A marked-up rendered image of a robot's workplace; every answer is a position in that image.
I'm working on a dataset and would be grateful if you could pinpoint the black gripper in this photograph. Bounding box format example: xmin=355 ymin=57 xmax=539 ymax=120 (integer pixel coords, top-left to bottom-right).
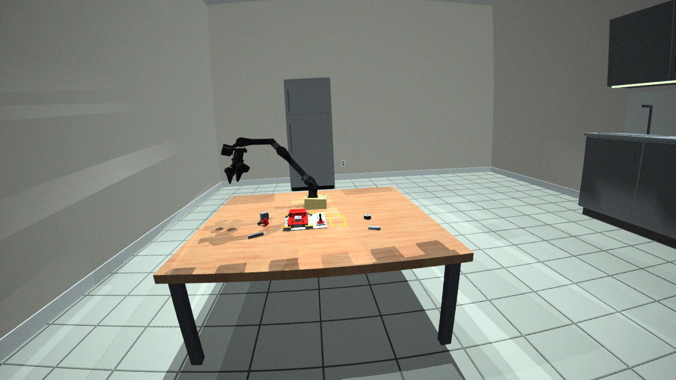
xmin=224 ymin=156 xmax=248 ymax=184

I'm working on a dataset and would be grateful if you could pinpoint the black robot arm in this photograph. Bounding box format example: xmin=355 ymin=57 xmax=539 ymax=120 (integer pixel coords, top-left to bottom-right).
xmin=221 ymin=137 xmax=319 ymax=198

